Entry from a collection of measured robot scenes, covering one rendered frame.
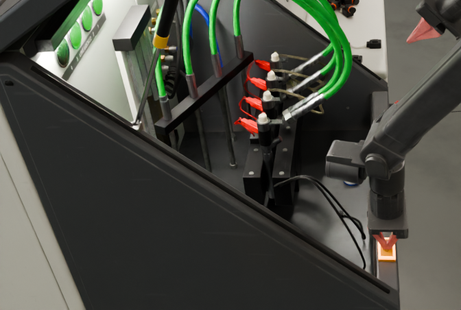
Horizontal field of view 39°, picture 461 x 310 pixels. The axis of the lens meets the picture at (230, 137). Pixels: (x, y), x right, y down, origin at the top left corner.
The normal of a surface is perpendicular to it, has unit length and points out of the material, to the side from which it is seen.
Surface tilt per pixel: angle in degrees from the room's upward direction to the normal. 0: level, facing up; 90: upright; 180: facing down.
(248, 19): 90
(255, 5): 90
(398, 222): 0
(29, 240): 90
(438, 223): 0
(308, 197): 0
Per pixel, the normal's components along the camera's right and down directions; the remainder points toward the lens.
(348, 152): -0.30, -0.66
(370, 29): -0.13, -0.79
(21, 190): -0.15, 0.61
